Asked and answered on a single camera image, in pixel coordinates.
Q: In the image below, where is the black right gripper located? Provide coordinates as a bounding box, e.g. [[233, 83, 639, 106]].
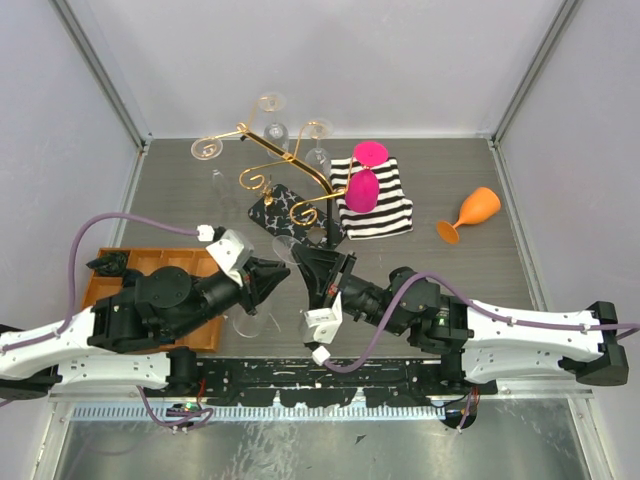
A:
[[292, 241, 407, 336]]

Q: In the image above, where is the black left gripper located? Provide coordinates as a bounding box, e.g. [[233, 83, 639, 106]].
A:
[[174, 257, 292, 341]]

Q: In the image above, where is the tall clear champagne flute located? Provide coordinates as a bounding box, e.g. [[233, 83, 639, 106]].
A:
[[231, 235, 301, 338]]

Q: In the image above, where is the gold wine glass rack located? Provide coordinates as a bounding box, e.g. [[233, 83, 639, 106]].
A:
[[211, 121, 346, 249]]

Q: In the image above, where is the pink plastic wine glass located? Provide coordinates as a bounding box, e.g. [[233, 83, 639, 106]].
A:
[[345, 141, 388, 213]]

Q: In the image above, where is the clear stemmed wine glass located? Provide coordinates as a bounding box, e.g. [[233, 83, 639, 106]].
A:
[[305, 118, 333, 177]]

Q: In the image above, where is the orange plastic wine glass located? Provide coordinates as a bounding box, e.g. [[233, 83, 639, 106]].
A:
[[436, 187, 501, 244]]

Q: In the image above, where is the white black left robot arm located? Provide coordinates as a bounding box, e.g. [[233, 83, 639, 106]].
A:
[[1, 257, 290, 402]]

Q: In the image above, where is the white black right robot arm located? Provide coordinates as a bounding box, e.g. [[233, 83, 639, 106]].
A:
[[290, 244, 629, 394]]

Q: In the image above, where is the orange wooden compartment tray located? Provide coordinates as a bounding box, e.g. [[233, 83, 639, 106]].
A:
[[82, 248, 225, 354]]

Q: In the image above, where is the black white striped cloth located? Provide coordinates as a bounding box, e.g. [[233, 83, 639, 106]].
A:
[[330, 157, 413, 240]]

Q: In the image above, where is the green patterned rolled tie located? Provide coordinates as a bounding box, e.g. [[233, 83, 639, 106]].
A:
[[86, 251, 129, 277]]

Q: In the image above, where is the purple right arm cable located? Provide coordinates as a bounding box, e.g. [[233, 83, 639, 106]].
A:
[[322, 271, 640, 431]]

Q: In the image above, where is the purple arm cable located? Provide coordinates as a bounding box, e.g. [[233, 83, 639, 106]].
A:
[[0, 212, 216, 436], [322, 271, 640, 431]]

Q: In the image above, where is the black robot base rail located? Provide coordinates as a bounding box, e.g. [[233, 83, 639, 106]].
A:
[[145, 357, 472, 408]]

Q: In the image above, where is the white slotted cable duct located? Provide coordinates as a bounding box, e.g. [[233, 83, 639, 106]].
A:
[[69, 402, 445, 422]]

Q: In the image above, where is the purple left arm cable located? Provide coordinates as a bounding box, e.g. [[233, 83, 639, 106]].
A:
[[0, 212, 216, 436]]

